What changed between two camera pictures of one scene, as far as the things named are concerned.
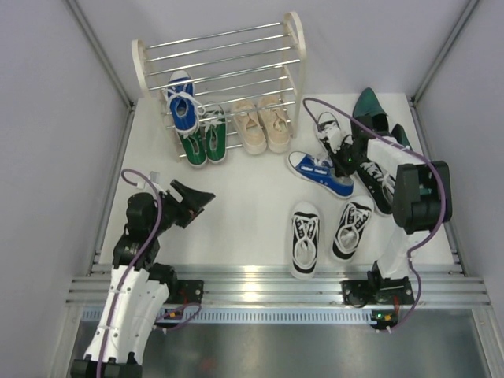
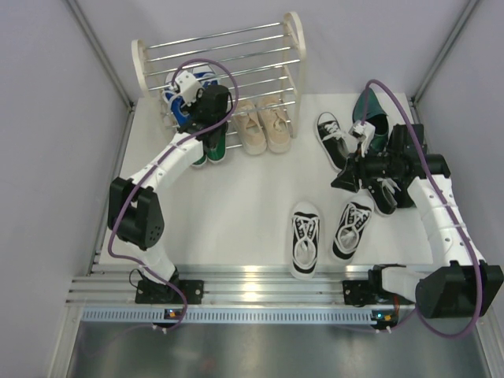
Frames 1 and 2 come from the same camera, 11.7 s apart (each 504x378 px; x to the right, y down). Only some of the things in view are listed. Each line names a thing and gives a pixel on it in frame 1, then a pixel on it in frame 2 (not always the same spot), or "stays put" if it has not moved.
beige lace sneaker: (249, 122) stays put
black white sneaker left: (305, 230) stays put
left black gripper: (196, 199) -> (189, 109)
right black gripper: (341, 170) -> (349, 179)
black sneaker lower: (379, 184) stays put
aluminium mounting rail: (278, 284) stays put
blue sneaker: (324, 172) -> (200, 75)
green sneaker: (216, 131) stays put
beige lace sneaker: (276, 124) stays put
